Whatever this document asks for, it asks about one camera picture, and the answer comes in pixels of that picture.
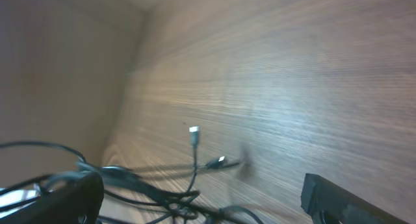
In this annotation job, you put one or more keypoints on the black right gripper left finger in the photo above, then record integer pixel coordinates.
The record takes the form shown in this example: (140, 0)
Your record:
(78, 201)

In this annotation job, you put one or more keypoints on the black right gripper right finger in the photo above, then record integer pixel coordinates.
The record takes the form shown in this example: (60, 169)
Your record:
(326, 202)

